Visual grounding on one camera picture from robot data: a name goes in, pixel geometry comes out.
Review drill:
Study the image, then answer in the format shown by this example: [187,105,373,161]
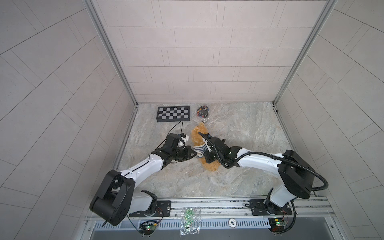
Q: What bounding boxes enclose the right circuit board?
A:
[268,218,287,233]

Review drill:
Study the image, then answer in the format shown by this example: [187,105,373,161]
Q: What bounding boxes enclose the aluminium mounting rail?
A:
[75,196,347,240]

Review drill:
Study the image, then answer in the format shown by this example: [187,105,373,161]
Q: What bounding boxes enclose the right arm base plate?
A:
[248,199,293,216]

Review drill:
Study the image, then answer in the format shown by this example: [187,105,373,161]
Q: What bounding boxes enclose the left green circuit board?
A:
[139,220,159,236]

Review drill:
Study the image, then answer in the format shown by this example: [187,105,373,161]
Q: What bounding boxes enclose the black corrugated cable conduit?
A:
[198,131,329,192]

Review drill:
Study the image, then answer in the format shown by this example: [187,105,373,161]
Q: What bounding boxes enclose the brown teddy bear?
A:
[191,123,221,172]

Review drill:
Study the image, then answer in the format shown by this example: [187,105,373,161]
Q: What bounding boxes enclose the clear bag green parts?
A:
[180,208,201,236]

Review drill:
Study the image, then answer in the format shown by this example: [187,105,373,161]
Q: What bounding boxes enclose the round white sticker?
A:
[228,218,237,229]

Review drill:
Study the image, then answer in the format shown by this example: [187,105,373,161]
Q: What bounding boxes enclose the striped knit bear sweater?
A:
[193,144,209,159]

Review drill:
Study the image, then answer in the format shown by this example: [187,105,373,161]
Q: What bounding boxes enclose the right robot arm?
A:
[199,133,315,215]

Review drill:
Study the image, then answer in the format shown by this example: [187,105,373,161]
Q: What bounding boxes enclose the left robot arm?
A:
[89,133,197,226]

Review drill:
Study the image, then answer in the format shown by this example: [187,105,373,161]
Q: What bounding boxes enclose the black white checkerboard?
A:
[156,106,191,123]

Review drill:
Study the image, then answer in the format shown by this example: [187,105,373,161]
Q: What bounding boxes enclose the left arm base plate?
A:
[129,201,172,218]

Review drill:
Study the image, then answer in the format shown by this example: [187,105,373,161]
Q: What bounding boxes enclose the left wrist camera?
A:
[179,134,189,147]

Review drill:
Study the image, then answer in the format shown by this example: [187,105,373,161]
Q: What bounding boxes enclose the bag of colourful small parts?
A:
[197,105,209,118]

